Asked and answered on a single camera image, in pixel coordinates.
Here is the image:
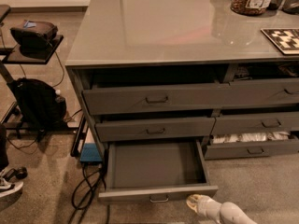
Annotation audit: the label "black caster wheel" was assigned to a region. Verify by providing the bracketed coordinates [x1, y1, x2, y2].
[5, 167, 28, 181]

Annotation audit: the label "white packets in drawer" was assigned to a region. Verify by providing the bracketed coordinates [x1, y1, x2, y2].
[212, 132, 291, 144]

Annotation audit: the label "black and white patterned board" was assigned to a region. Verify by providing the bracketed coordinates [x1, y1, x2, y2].
[261, 28, 299, 55]

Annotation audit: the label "black stand with tray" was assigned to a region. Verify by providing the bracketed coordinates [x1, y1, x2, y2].
[0, 4, 78, 138]

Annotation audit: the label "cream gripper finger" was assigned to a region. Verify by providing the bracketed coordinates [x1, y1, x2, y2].
[186, 194, 203, 213]

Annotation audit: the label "grey drawer cabinet with countertop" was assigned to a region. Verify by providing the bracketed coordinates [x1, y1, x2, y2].
[66, 0, 298, 152]

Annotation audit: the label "black backpack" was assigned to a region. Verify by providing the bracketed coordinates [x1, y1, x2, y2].
[7, 77, 66, 131]

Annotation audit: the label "black bag on stand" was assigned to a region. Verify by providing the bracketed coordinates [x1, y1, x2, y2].
[10, 20, 58, 49]

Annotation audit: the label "grey drawer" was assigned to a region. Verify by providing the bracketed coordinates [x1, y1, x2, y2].
[212, 112, 299, 134]
[219, 78, 299, 107]
[98, 139, 218, 203]
[95, 117, 215, 142]
[82, 84, 230, 115]
[205, 135, 299, 160]

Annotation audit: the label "black cables on floor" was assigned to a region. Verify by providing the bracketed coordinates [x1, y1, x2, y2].
[67, 162, 111, 224]

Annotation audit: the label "black and white sneaker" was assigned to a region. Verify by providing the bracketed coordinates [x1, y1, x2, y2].
[0, 170, 23, 198]

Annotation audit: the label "blue box on floor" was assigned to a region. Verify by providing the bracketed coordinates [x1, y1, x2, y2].
[80, 143, 102, 162]

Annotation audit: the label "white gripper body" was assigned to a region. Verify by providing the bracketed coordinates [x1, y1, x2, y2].
[197, 196, 221, 220]

